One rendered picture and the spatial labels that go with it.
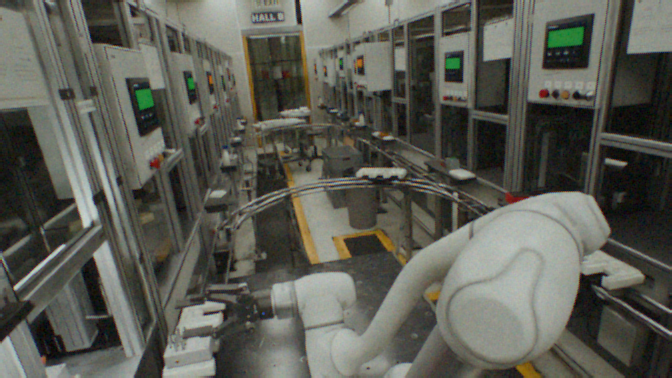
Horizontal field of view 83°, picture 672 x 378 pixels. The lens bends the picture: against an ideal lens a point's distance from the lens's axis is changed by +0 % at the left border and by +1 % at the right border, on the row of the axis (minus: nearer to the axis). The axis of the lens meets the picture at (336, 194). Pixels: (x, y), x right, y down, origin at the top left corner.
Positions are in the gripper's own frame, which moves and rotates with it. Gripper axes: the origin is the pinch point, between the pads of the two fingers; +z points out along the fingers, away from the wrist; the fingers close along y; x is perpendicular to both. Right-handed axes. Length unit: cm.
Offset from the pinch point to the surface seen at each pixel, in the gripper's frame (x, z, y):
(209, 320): -33.8, 4.0, -24.4
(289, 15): -826, -109, 171
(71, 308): -24.9, 39.1, -5.5
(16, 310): 26.4, 16.6, 24.3
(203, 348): -13.2, 2.5, -19.7
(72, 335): -25, 41, -15
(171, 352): -14.2, 11.7, -19.6
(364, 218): -276, -113, -99
